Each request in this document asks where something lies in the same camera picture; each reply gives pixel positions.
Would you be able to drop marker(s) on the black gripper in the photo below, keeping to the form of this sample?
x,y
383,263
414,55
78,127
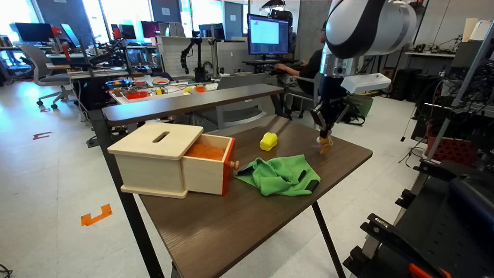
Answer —
x,y
329,106

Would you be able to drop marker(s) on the orange bear plush toy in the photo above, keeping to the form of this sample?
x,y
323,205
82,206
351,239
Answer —
x,y
325,144

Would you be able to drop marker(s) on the wooden box with orange drawer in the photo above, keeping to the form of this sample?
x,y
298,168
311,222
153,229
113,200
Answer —
x,y
173,160

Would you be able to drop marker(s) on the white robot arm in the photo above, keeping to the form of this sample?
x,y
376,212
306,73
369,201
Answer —
x,y
351,32

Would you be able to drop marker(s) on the yellow plush toy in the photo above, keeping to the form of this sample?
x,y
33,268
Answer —
x,y
269,141

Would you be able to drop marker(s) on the seated person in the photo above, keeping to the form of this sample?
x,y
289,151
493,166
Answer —
x,y
306,73

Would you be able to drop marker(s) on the computer monitor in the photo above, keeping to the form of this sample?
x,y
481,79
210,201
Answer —
x,y
267,36

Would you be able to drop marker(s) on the green cloth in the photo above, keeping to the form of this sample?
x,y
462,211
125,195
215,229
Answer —
x,y
281,177

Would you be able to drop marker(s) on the grey long bench table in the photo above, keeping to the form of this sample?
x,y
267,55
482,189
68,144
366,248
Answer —
x,y
161,107

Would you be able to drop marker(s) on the brown wooden table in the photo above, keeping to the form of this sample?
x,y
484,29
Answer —
x,y
207,235

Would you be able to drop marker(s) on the orange tape marker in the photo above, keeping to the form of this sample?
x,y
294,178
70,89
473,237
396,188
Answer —
x,y
90,220

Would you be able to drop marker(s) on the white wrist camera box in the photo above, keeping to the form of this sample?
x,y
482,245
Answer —
x,y
365,83

